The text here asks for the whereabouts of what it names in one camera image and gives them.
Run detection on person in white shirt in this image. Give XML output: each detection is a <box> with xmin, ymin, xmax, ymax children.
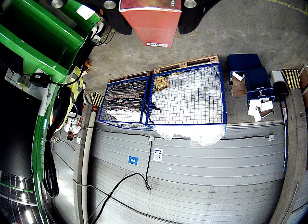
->
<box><xmin>64</xmin><ymin>113</ymin><xmax>82</xmax><ymax>142</ymax></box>

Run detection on dark red product box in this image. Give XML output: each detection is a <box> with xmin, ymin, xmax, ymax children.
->
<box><xmin>118</xmin><ymin>0</ymin><xmax>182</xmax><ymax>48</ymax></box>

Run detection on black power adapter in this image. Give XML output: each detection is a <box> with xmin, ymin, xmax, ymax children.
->
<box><xmin>30</xmin><ymin>73</ymin><xmax>51</xmax><ymax>88</ymax></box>

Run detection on blue bin with white papers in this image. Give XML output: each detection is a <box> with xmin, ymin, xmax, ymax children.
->
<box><xmin>244</xmin><ymin>66</ymin><xmax>276</xmax><ymax>106</ymax></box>

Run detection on gray roller shutter door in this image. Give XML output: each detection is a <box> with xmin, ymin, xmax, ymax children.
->
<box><xmin>88</xmin><ymin>122</ymin><xmax>288</xmax><ymax>224</ymax></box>

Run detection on black yellow striped bumper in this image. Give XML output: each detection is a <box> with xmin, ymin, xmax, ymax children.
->
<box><xmin>281</xmin><ymin>68</ymin><xmax>301</xmax><ymax>90</ymax></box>
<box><xmin>83</xmin><ymin>92</ymin><xmax>104</xmax><ymax>107</ymax></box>

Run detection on blue mesh container dark contents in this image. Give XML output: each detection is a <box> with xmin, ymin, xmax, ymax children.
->
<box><xmin>98</xmin><ymin>76</ymin><xmax>154</xmax><ymax>129</ymax></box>

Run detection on white notice sheet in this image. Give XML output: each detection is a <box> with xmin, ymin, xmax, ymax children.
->
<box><xmin>153</xmin><ymin>147</ymin><xmax>164</xmax><ymax>163</ymax></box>

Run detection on thick black hose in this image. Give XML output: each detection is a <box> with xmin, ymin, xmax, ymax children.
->
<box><xmin>42</xmin><ymin>127</ymin><xmax>60</xmax><ymax>198</ymax></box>

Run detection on yellow safety vest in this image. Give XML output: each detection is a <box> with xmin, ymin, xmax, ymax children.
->
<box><xmin>64</xmin><ymin>66</ymin><xmax>87</xmax><ymax>109</ymax></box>

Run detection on small open cardboard box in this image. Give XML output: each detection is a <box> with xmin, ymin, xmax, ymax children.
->
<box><xmin>231</xmin><ymin>72</ymin><xmax>247</xmax><ymax>97</ymax></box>

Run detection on white gray box unit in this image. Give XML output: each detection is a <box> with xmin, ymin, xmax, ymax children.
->
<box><xmin>269</xmin><ymin>70</ymin><xmax>289</xmax><ymax>101</ymax></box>

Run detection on crumpled white cardboard box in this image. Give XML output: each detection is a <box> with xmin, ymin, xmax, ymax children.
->
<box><xmin>247</xmin><ymin>97</ymin><xmax>275</xmax><ymax>123</ymax></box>

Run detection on clear plastic sheet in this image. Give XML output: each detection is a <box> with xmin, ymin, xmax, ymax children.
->
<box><xmin>153</xmin><ymin>124</ymin><xmax>227</xmax><ymax>147</ymax></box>

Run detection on blue plastic bin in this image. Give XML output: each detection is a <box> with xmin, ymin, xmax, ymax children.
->
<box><xmin>227</xmin><ymin>53</ymin><xmax>263</xmax><ymax>86</ymax></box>

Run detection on black wall cable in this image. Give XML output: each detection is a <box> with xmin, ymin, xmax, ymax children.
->
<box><xmin>90</xmin><ymin>136</ymin><xmax>154</xmax><ymax>224</ymax></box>

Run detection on wooden pallet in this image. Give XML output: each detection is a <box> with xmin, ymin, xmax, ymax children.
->
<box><xmin>108</xmin><ymin>54</ymin><xmax>219</xmax><ymax>84</ymax></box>

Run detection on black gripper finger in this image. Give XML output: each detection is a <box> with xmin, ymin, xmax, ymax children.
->
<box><xmin>178</xmin><ymin>0</ymin><xmax>251</xmax><ymax>35</ymax></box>
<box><xmin>39</xmin><ymin>0</ymin><xmax>133</xmax><ymax>36</ymax></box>

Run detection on blue wire mesh container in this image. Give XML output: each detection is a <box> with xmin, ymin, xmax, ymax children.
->
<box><xmin>146</xmin><ymin>62</ymin><xmax>227</xmax><ymax>128</ymax></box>

